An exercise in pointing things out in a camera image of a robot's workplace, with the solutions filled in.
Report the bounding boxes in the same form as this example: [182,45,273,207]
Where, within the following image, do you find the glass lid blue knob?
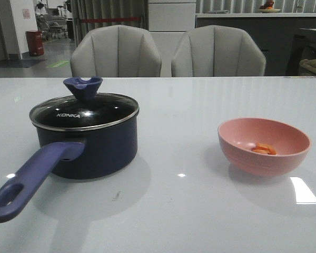
[29,76,139,132]

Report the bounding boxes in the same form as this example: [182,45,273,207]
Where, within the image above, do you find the orange ham slices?
[251,142,277,155]

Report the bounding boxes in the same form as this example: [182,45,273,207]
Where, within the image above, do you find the pink bowl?
[218,118,311,177]

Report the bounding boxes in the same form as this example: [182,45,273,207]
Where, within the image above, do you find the dark blue saucepan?
[0,114,138,223]

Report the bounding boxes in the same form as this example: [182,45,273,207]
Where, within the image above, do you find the left grey chair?
[70,25,162,77]

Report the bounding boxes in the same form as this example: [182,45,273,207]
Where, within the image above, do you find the grey chair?
[171,25,266,77]
[70,25,162,77]

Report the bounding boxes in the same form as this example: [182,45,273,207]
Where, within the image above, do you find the right grey chair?
[171,25,266,77]

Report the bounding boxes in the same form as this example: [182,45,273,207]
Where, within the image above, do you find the white cabinet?
[148,1,196,32]

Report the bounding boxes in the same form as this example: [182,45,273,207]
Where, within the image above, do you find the red barrier belt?
[80,16,142,23]

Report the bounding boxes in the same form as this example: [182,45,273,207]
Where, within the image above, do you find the dark grey counter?
[195,13,316,76]

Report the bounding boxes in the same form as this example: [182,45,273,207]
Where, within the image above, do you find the red trash bin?
[26,31,44,56]

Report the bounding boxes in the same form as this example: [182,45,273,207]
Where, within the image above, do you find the fruit plate on counter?
[258,0,281,13]

